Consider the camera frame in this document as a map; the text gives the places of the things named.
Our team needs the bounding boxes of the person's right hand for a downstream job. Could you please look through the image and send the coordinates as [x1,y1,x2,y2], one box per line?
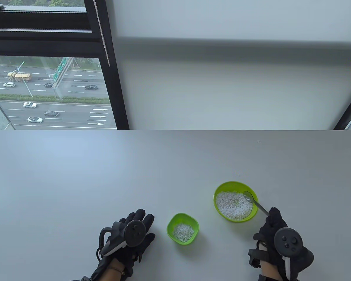
[253,207,290,264]

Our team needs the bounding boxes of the cars on the road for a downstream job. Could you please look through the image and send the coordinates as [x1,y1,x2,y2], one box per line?
[0,69,98,123]

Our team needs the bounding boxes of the beaded blind cord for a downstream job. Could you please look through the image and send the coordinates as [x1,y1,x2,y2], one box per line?
[93,0,110,67]

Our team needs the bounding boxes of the small green bowl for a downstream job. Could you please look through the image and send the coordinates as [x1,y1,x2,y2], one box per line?
[167,213,200,245]

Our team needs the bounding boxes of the yellow truck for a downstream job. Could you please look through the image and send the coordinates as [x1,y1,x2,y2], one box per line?
[7,72,32,83]

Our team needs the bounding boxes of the white rice in small bowl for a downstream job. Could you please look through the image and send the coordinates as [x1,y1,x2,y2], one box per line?
[172,223,195,243]

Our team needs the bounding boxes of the metal spoon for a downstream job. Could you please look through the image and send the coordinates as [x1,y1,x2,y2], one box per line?
[243,191,271,217]

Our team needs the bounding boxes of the black window frame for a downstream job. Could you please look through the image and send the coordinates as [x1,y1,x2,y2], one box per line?
[0,0,130,131]

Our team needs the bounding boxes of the black controller on right glove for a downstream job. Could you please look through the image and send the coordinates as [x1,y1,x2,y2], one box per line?
[273,227,314,279]

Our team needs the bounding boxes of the green road sign gantry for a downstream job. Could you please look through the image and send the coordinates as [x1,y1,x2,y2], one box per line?
[51,57,74,98]

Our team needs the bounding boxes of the large green bowl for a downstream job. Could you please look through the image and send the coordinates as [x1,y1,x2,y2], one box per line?
[213,181,259,223]

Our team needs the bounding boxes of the black controller on glove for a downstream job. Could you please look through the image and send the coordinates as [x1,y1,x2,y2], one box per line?
[98,220,147,258]
[273,227,314,279]

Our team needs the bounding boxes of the black controller on left glove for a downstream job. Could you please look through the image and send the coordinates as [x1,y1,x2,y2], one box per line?
[98,220,147,258]

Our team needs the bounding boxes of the person's left forearm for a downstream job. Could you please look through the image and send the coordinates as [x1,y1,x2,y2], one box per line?
[91,259,133,281]

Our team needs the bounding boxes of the black wrist strap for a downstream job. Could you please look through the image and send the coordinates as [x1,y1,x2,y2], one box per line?
[248,248,270,268]

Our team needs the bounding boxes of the person's left hand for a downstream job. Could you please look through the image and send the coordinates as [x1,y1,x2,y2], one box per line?
[97,208,156,264]

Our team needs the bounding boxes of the dark slanted window frame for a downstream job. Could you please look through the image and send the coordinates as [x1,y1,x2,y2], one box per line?
[333,87,351,131]

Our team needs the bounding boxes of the person's right forearm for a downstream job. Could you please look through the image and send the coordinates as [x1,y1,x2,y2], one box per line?
[259,261,283,281]

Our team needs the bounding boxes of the white rice in large bowl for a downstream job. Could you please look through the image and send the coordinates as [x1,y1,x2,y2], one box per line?
[216,191,254,221]

